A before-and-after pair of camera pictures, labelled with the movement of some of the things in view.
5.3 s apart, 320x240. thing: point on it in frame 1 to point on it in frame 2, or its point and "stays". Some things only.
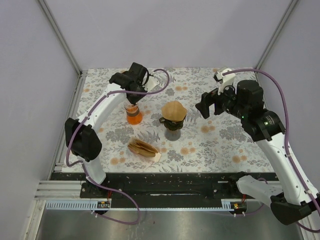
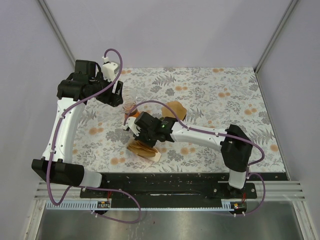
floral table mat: x=169 y=133 stays
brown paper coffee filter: x=173 y=111 stays
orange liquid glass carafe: x=134 y=117 stays
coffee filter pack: x=143 y=149 stays
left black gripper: x=134 y=100 to x=113 y=99
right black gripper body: x=226 y=101 to x=146 y=137
